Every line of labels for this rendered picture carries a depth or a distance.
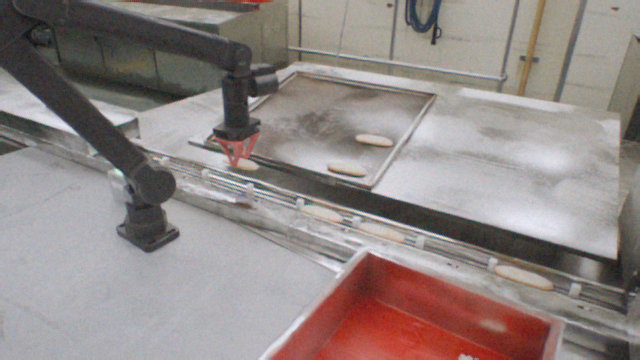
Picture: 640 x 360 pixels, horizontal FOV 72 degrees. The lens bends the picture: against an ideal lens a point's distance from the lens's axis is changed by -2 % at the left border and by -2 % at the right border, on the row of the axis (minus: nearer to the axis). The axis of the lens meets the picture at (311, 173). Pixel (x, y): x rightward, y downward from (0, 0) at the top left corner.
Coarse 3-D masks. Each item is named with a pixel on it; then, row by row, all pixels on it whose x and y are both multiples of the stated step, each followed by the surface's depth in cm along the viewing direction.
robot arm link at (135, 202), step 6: (150, 156) 93; (150, 162) 90; (156, 162) 91; (126, 180) 91; (132, 180) 88; (126, 186) 92; (132, 186) 89; (126, 192) 91; (132, 192) 92; (126, 198) 92; (132, 198) 89; (138, 198) 89; (132, 204) 90; (138, 204) 90; (144, 204) 91
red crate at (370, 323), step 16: (368, 304) 78; (384, 304) 78; (352, 320) 75; (368, 320) 75; (384, 320) 75; (400, 320) 75; (416, 320) 75; (336, 336) 72; (352, 336) 72; (368, 336) 72; (384, 336) 72; (400, 336) 72; (416, 336) 72; (432, 336) 72; (448, 336) 72; (320, 352) 69; (336, 352) 69; (352, 352) 69; (368, 352) 69; (384, 352) 69; (400, 352) 69; (416, 352) 69; (432, 352) 69; (448, 352) 69; (464, 352) 69; (480, 352) 69; (496, 352) 69
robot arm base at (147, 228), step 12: (132, 216) 91; (144, 216) 91; (156, 216) 93; (120, 228) 95; (132, 228) 91; (144, 228) 91; (156, 228) 92; (168, 228) 96; (132, 240) 92; (144, 240) 92; (156, 240) 92; (168, 240) 94
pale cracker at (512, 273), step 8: (496, 272) 82; (504, 272) 81; (512, 272) 81; (520, 272) 81; (528, 272) 81; (512, 280) 80; (520, 280) 79; (528, 280) 79; (536, 280) 79; (544, 280) 79; (544, 288) 78
